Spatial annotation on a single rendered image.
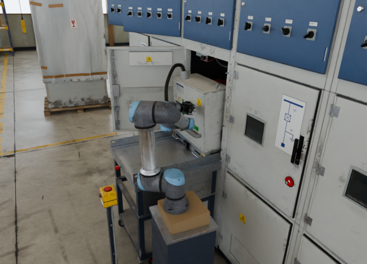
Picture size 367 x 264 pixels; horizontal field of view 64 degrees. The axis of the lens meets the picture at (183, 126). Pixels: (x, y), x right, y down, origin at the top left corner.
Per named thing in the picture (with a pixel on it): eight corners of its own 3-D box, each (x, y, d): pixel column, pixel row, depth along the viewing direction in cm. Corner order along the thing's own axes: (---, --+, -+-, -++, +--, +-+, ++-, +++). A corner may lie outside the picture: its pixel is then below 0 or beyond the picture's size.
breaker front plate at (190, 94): (203, 155, 220) (202, 94, 199) (174, 130, 259) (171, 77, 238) (204, 154, 220) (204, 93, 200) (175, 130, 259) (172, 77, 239)
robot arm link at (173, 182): (183, 200, 163) (181, 179, 158) (159, 197, 166) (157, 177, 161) (188, 187, 174) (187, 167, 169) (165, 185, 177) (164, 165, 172)
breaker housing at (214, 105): (205, 155, 219) (204, 93, 199) (175, 130, 260) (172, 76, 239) (258, 139, 240) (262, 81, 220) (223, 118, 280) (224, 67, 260)
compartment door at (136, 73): (113, 129, 268) (107, 45, 239) (182, 126, 279) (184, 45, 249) (113, 132, 262) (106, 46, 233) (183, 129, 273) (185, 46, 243)
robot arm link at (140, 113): (162, 197, 166) (153, 105, 144) (137, 194, 169) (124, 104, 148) (167, 185, 177) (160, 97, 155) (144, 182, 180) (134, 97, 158)
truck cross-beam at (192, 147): (205, 162, 219) (205, 155, 217) (172, 134, 263) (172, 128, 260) (210, 160, 221) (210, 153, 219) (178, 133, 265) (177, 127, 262)
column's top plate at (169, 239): (219, 229, 170) (219, 227, 169) (166, 245, 158) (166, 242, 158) (195, 197, 197) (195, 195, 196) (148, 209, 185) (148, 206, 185)
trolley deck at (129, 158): (135, 193, 194) (135, 185, 192) (110, 152, 244) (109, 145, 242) (220, 169, 224) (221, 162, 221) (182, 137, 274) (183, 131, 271)
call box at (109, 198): (104, 209, 174) (102, 194, 170) (100, 201, 180) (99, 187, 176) (117, 205, 178) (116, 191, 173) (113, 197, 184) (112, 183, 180)
